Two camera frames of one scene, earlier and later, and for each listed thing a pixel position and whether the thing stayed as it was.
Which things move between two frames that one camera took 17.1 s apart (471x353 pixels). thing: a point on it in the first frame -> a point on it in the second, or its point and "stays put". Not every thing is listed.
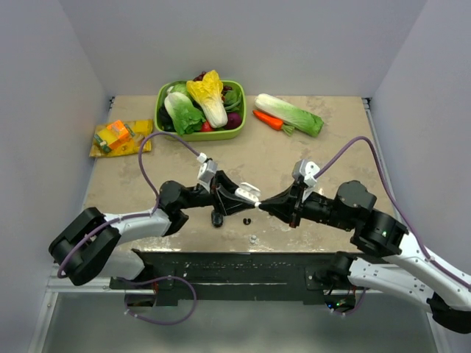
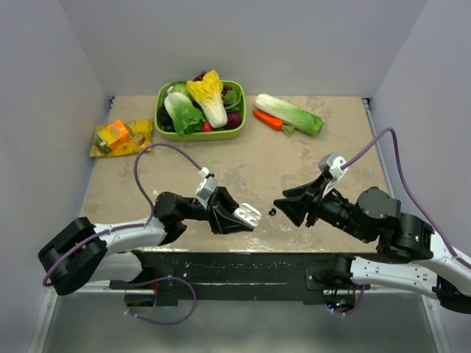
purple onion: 234,120 stays put
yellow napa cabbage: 207,92 stays put
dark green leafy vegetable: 232,101 stays put
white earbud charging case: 248,191 -> 248,215
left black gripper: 227,201 -> 218,212
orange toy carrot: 274,122 stays put
